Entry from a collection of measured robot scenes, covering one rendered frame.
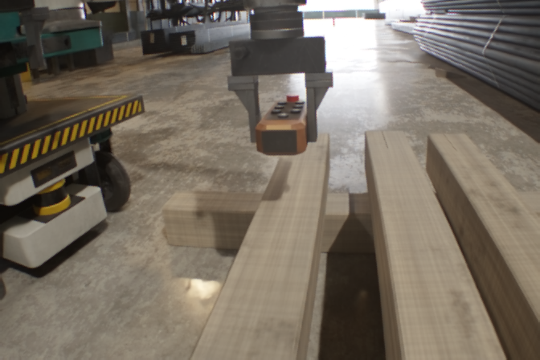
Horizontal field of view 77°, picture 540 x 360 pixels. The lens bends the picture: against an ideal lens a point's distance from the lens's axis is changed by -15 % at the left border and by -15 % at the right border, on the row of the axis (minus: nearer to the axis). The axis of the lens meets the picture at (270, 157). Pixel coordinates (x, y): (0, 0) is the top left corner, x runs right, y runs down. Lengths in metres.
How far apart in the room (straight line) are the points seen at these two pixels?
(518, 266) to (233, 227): 0.58
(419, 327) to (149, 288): 0.57
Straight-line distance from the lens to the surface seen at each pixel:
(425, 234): 0.56
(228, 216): 0.86
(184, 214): 0.89
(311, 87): 0.55
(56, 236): 0.93
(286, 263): 0.50
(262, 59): 0.54
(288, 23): 0.53
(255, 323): 0.42
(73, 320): 0.81
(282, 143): 0.54
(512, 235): 0.59
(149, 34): 7.36
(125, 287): 0.85
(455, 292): 0.47
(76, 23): 1.09
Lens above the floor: 0.49
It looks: 20 degrees down
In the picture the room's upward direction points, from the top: 4 degrees counter-clockwise
